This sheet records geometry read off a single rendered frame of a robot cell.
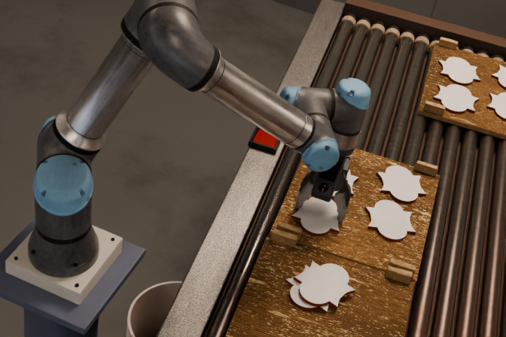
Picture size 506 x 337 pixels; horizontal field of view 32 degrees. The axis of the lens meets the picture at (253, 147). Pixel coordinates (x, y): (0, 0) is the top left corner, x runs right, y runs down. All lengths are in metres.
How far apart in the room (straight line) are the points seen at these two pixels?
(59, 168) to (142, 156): 1.84
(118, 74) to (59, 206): 0.29
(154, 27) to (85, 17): 2.90
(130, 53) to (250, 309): 0.58
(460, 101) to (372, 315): 0.92
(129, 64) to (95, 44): 2.55
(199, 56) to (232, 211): 0.60
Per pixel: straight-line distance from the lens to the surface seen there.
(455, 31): 2.98
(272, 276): 1.94
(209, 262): 1.97
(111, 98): 1.80
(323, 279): 1.94
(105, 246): 1.98
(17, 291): 1.95
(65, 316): 1.90
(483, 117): 2.62
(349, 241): 2.07
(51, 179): 1.80
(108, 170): 3.57
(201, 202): 3.47
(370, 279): 2.00
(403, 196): 2.22
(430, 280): 2.07
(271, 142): 2.30
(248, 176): 2.20
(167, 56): 1.60
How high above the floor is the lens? 2.33
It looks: 38 degrees down
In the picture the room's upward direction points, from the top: 11 degrees clockwise
